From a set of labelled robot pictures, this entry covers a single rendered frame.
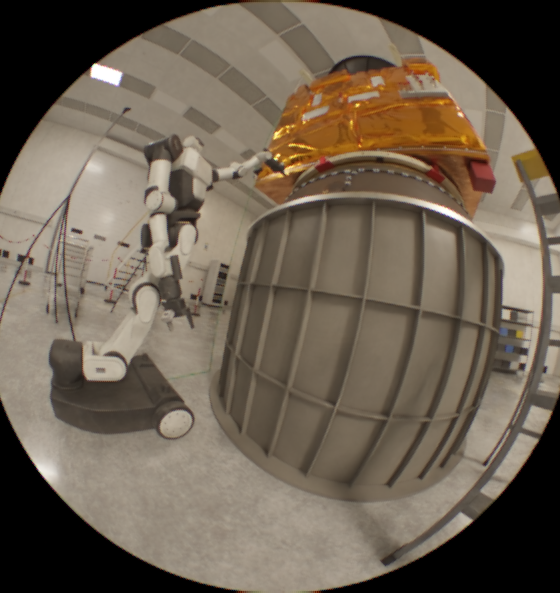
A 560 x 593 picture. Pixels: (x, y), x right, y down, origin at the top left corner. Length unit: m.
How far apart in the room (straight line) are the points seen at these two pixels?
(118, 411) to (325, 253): 1.02
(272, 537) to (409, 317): 0.84
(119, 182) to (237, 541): 8.50
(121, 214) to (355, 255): 7.72
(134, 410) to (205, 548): 0.57
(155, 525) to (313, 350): 0.82
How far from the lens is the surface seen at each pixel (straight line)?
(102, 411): 0.87
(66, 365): 0.95
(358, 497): 0.92
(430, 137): 1.48
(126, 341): 0.93
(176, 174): 0.97
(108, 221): 7.86
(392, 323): 0.65
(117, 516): 0.78
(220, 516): 0.77
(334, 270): 0.68
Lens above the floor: 0.70
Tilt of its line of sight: 3 degrees up
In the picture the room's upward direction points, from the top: 12 degrees clockwise
